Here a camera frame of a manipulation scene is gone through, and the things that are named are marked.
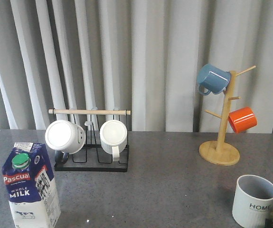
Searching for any pale green HOME mug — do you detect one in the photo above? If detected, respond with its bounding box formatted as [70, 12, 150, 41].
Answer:
[232, 174, 273, 228]

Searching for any blue Pascual milk carton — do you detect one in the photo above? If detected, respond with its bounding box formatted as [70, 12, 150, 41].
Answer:
[1, 142, 61, 228]

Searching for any wooden mug tree stand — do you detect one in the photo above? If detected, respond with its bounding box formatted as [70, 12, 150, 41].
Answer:
[199, 66, 256, 166]

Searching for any orange enamel mug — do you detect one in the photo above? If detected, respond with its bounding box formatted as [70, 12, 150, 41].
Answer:
[228, 107, 257, 133]

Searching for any blue enamel mug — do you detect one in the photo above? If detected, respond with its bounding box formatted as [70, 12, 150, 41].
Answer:
[197, 64, 231, 95]

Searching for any white ribbed mug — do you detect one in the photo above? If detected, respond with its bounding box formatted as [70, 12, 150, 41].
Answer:
[100, 120, 128, 162]

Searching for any grey pleated curtain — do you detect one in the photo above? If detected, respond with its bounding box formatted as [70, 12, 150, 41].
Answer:
[0, 0, 273, 133]

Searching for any white smiley face mug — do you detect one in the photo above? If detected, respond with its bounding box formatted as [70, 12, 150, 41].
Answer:
[45, 120, 86, 154]

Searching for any black wire mug rack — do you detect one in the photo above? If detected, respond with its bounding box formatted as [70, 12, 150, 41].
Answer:
[48, 108, 131, 172]

